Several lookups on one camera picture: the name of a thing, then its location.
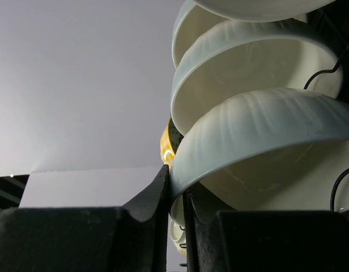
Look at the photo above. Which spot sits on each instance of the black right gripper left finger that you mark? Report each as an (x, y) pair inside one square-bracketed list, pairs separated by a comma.
[(132, 237)]

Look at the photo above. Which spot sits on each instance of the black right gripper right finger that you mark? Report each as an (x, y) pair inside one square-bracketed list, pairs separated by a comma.
[(220, 239)]

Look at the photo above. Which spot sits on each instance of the light blue bowl front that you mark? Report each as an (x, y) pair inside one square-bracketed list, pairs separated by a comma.
[(277, 149)]

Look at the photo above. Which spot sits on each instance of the light blue bowl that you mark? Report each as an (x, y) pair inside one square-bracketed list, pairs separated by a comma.
[(192, 21), (234, 57), (277, 149)]

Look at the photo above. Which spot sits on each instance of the beige bowl front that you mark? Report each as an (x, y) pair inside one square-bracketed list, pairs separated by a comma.
[(261, 10)]

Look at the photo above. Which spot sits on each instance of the floral orange green bowl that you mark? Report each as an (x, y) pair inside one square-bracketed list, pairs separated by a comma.
[(178, 236)]

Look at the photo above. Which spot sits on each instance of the yellow dotted white bowl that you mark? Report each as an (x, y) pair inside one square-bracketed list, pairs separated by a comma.
[(169, 143)]

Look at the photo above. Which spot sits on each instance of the light blue bowl back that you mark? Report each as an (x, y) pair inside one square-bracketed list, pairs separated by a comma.
[(192, 21)]

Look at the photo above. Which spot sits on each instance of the black wire dish rack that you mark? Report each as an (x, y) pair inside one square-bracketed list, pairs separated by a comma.
[(339, 198)]

